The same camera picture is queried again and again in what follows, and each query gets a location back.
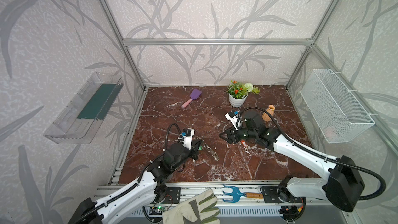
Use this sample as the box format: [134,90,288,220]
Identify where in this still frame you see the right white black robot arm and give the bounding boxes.
[219,107,387,212]

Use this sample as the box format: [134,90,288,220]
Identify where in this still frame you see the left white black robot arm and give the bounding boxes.
[69,139,203,224]

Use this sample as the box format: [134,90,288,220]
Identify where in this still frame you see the small terracotta vase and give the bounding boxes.
[262,105,275,122]

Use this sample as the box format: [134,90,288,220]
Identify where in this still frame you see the white pot with flowers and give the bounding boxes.
[228,81,260,108]

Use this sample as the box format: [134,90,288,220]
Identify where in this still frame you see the purple pink toy spatula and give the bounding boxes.
[181,89,202,109]

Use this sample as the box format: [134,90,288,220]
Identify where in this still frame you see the green circuit board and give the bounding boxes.
[148,206,166,217]

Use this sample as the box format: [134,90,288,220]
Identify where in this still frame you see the blue garden hand fork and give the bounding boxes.
[222,184,264,203]

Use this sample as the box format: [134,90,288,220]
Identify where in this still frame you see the white green work glove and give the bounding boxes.
[162,189,220,224]

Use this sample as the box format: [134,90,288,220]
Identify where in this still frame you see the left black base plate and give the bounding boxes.
[156,186,181,204]

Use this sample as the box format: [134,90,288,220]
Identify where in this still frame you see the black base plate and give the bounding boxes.
[156,186,181,204]
[260,186,306,204]

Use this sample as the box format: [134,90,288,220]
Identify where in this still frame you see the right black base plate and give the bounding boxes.
[260,186,306,204]

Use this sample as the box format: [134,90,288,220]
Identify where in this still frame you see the white wire mesh basket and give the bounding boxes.
[301,68,375,144]

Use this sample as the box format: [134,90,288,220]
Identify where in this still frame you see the clear plastic wall tray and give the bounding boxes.
[44,72,124,144]

